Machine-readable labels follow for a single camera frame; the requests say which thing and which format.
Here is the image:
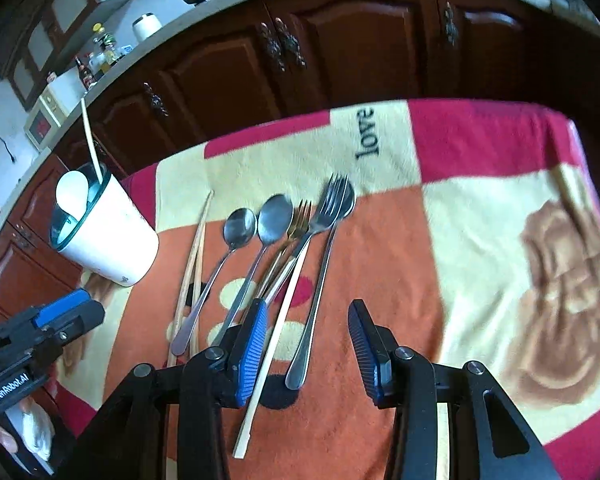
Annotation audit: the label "long-handled silver spoon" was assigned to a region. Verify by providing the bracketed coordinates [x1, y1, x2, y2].
[285, 180, 357, 391]

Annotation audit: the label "black power cable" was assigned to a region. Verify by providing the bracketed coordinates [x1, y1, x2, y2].
[0, 119, 17, 163]

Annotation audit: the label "wooden kitchen cabinet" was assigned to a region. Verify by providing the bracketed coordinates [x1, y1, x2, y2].
[0, 0, 600, 271]

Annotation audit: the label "ornate brass cabinet handle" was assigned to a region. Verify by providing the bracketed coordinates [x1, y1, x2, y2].
[143, 82, 170, 118]
[274, 17, 307, 70]
[442, 2, 460, 47]
[259, 22, 287, 72]

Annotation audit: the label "gold fork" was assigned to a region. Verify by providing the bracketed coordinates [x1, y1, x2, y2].
[252, 200, 312, 311]

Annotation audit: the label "cream microwave oven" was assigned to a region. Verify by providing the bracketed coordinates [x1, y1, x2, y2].
[24, 67, 88, 151]

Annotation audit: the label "dark wooden wall cabinets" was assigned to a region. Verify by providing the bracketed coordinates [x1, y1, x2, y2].
[0, 0, 136, 111]

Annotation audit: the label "yellow-capped bottle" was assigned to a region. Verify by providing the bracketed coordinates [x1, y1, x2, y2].
[91, 22, 112, 68]

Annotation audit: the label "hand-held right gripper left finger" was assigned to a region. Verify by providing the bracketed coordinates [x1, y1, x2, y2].
[67, 299, 270, 480]

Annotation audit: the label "white cup with teal inside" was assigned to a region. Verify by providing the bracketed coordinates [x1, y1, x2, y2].
[49, 161, 160, 288]

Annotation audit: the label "white jar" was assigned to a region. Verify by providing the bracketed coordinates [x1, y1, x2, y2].
[132, 12, 162, 44]

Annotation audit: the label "wooden chopstick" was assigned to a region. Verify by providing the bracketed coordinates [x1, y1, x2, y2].
[167, 190, 215, 368]
[187, 200, 212, 358]

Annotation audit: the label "pale chopstick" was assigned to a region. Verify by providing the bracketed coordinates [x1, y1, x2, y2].
[80, 99, 104, 182]

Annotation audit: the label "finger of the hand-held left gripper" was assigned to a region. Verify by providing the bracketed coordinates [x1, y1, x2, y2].
[0, 288, 93, 346]
[40, 301, 106, 348]

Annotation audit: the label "dark sauce bottle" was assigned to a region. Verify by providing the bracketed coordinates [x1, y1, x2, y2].
[75, 56, 95, 90]

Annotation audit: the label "ivory chopstick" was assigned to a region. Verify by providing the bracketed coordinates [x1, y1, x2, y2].
[233, 247, 311, 460]

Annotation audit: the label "person's left hand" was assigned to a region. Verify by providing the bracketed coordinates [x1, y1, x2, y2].
[20, 400, 54, 462]

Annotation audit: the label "white plastic spoon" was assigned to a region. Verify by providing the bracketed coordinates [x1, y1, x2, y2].
[56, 171, 90, 222]

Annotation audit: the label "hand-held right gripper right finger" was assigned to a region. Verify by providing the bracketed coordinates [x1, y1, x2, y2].
[347, 299, 563, 480]

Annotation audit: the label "small silver spoon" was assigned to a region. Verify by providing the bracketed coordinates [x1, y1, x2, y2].
[170, 208, 258, 357]

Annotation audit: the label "large silver spoon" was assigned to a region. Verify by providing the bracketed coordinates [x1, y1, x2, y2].
[211, 193, 295, 348]

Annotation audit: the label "printed patchwork blanket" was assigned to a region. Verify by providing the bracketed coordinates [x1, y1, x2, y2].
[55, 99, 600, 480]

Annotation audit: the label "dark wooden base cabinets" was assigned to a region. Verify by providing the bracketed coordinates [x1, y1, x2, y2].
[0, 0, 600, 321]

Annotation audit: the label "silver fork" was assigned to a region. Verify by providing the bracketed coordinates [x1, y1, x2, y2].
[257, 173, 350, 311]

